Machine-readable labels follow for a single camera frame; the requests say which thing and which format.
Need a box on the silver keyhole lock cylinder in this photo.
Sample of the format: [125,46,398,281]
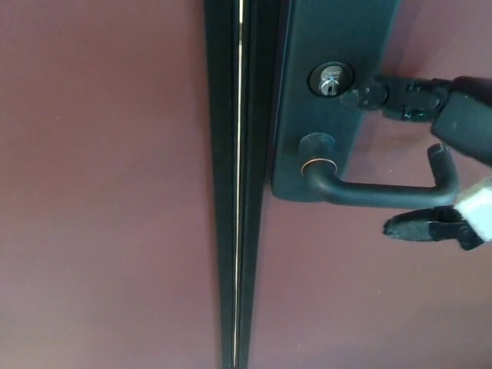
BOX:
[307,61,356,98]

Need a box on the black door edge strip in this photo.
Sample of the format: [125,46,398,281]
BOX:
[202,0,243,369]
[235,0,295,369]

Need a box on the maroon door leaf with handle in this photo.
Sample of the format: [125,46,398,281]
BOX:
[249,0,492,369]

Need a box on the black lever door handle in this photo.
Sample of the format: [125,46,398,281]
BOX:
[298,131,461,207]

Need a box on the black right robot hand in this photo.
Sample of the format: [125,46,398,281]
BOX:
[338,73,492,252]

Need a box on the black door handle plate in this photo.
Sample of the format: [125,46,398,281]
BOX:
[270,0,397,203]

